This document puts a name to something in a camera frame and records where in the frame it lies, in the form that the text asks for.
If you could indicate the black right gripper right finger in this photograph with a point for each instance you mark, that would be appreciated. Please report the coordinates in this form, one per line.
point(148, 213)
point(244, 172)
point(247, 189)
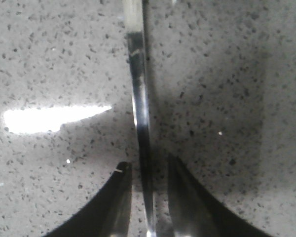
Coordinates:
point(195, 212)

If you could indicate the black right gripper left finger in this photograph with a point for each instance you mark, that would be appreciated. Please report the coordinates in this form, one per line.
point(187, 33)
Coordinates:
point(107, 214)

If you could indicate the silver metal spoon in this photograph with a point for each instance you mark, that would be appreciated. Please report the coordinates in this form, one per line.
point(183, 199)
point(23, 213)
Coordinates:
point(135, 35)

